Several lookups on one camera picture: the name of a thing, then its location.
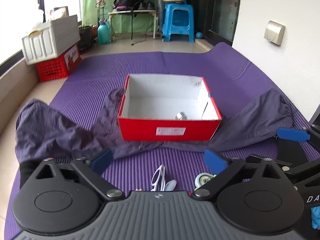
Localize clear jar silver lid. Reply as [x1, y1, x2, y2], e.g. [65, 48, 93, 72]
[175, 112, 188, 120]

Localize white frame sunglasses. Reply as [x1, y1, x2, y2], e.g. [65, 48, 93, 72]
[151, 164, 166, 191]

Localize blue gloved right hand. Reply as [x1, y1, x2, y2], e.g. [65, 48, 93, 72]
[311, 206, 320, 230]

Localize white green marker pen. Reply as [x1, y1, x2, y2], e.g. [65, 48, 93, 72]
[164, 179, 177, 191]

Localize grey purple cloth garment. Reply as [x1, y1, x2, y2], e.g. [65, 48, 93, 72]
[15, 88, 293, 164]

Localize purple ribbed foam mat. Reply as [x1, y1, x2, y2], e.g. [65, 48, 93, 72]
[4, 43, 319, 239]

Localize red cardboard shoe box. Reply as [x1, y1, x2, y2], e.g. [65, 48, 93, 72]
[118, 74, 222, 141]

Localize red plastic basket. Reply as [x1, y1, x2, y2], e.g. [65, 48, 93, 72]
[36, 43, 81, 82]

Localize black dark basket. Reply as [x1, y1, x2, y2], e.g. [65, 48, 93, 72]
[78, 25, 98, 54]

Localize small blue ball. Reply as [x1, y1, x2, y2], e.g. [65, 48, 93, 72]
[196, 32, 203, 39]

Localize teal watering jug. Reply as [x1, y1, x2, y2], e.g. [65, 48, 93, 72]
[97, 19, 111, 44]

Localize white plastic crate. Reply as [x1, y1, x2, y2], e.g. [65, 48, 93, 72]
[22, 15, 80, 65]

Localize blue plastic stool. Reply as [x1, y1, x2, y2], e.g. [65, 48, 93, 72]
[162, 3, 195, 42]

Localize white folding table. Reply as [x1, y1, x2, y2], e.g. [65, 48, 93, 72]
[108, 9, 158, 40]

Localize beige wall socket cover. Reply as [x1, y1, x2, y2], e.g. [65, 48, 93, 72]
[264, 21, 285, 46]

